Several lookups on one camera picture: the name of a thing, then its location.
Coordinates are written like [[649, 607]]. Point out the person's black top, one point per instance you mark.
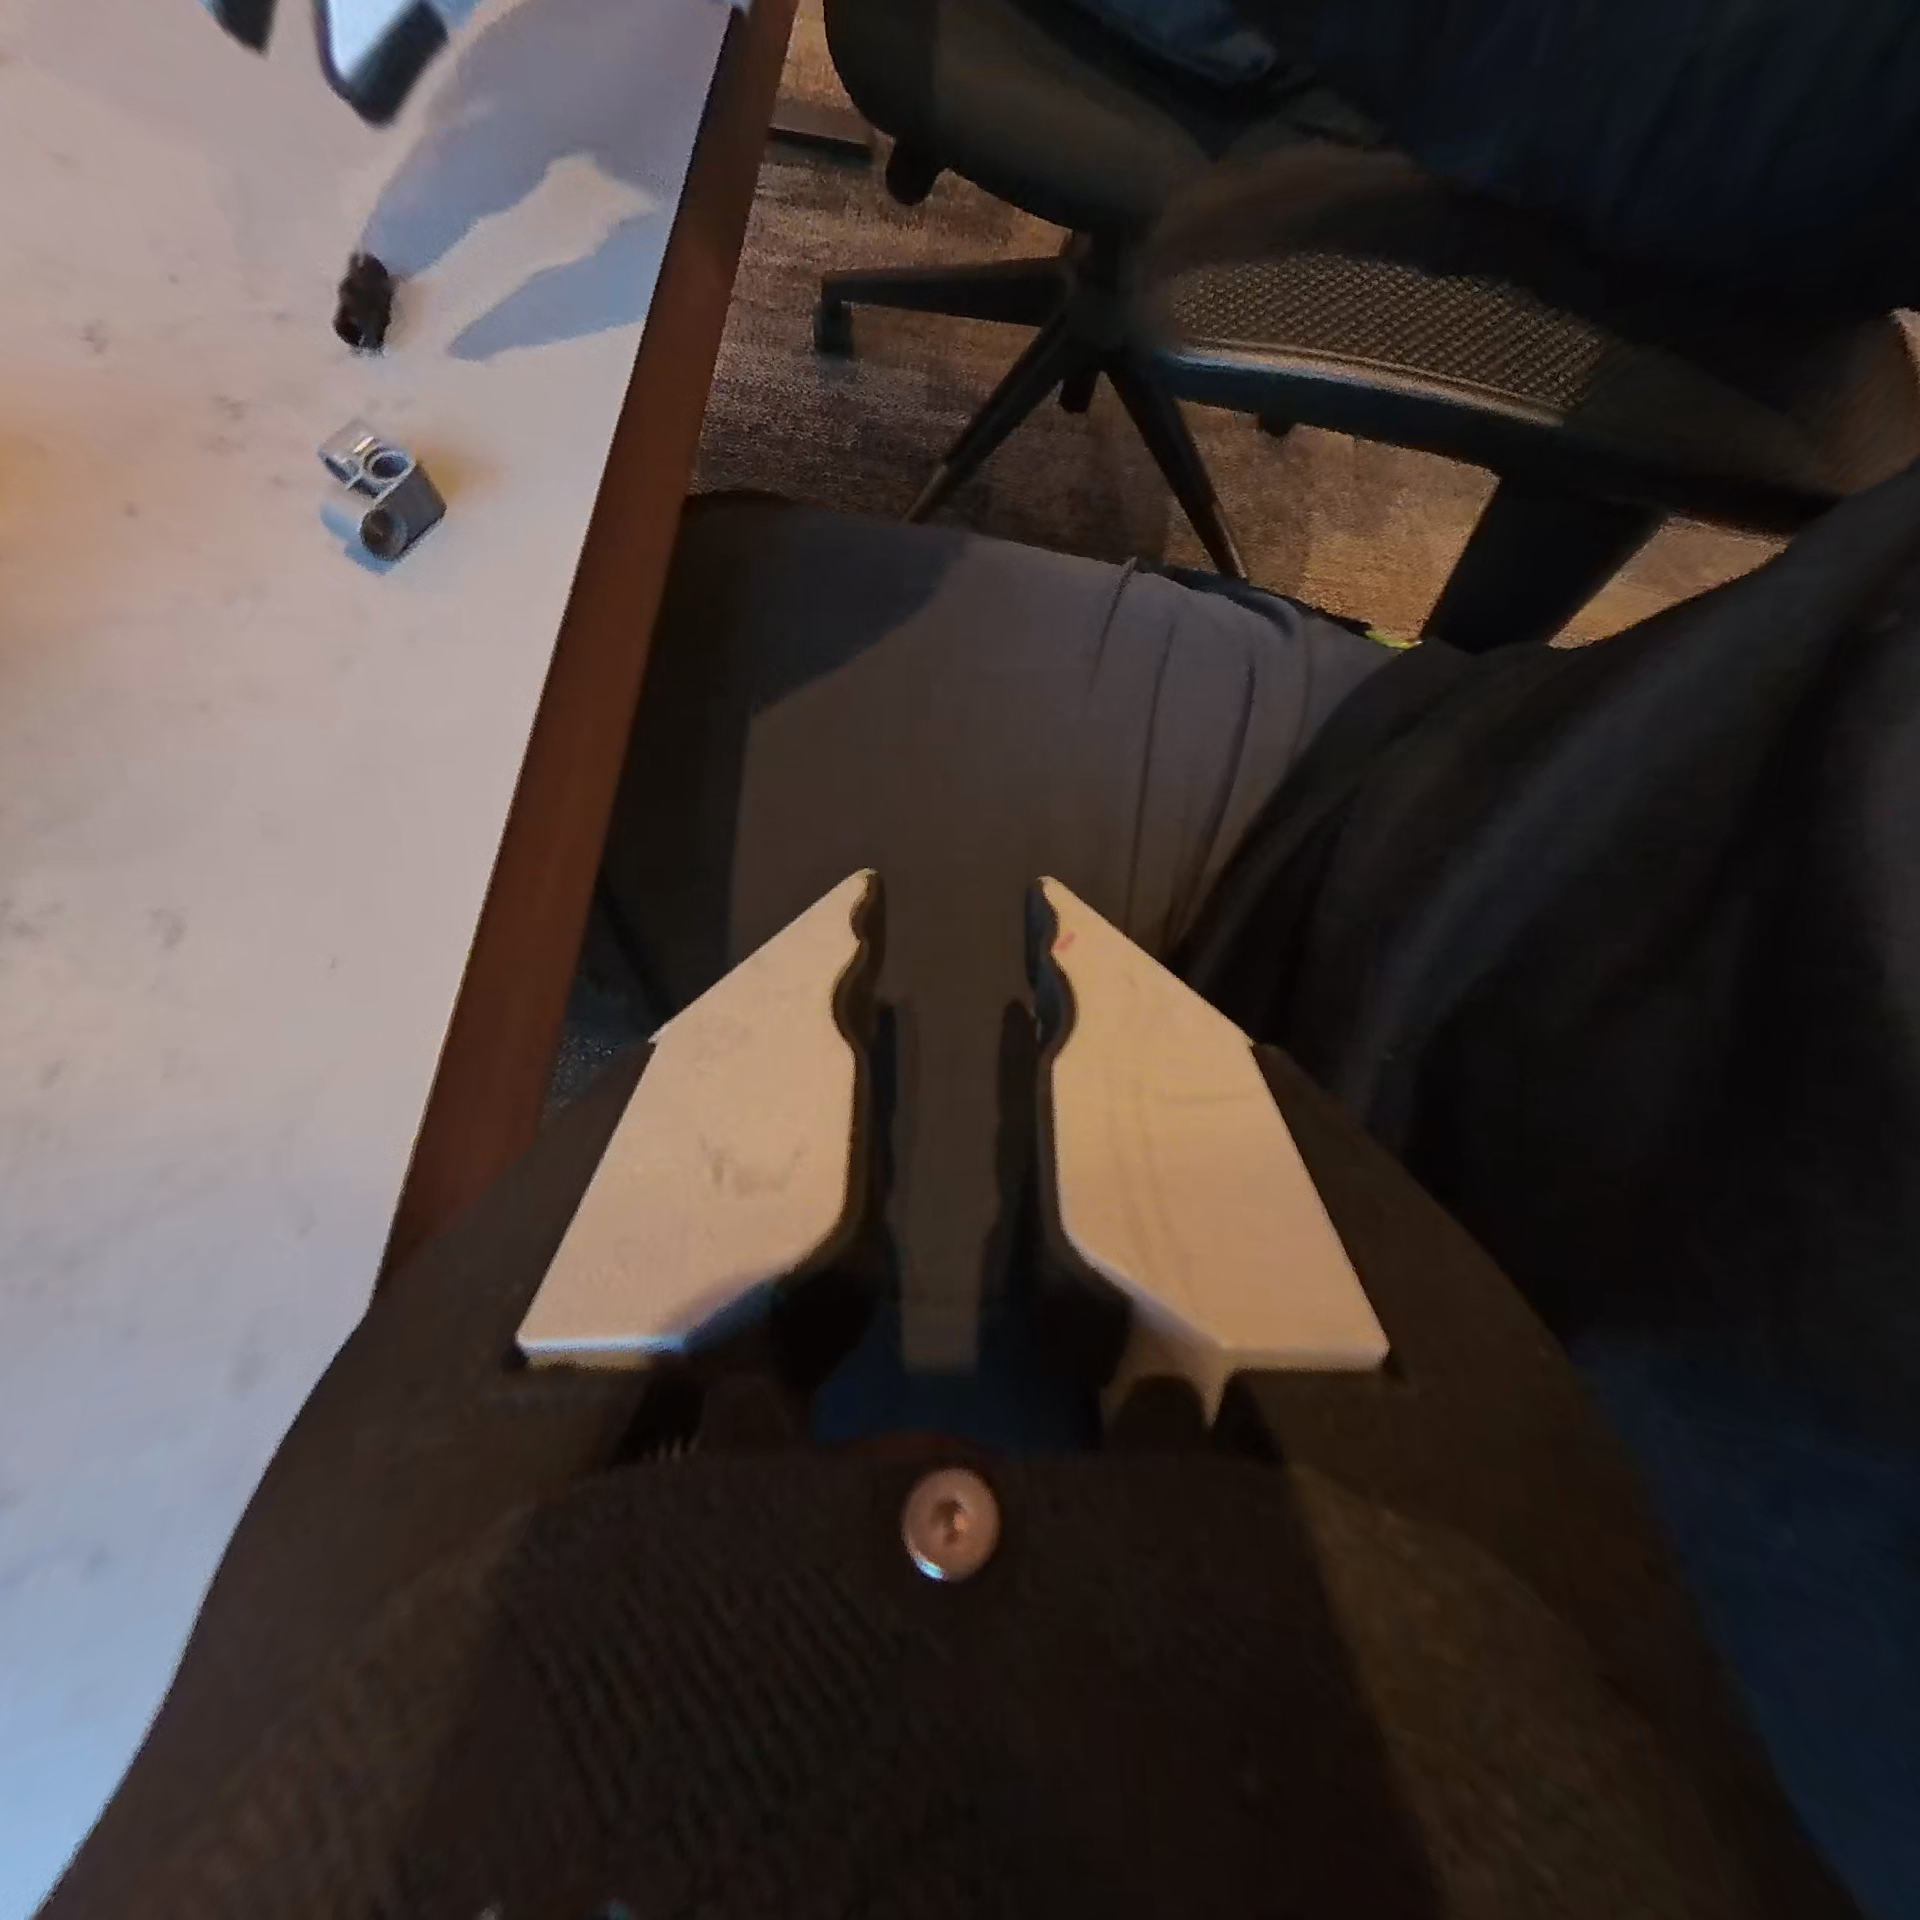
[[1621, 991]]

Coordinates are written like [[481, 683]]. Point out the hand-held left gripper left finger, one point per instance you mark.
[[706, 1188]]

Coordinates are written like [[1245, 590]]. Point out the black office chair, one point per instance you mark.
[[1382, 333]]

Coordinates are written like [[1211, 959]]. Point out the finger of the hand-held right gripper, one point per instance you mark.
[[376, 37]]

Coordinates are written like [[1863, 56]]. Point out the small black pin piece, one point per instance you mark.
[[367, 301]]

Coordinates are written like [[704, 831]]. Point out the small grey connector piece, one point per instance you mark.
[[384, 496]]

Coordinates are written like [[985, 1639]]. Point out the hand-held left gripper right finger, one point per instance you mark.
[[1201, 1188]]

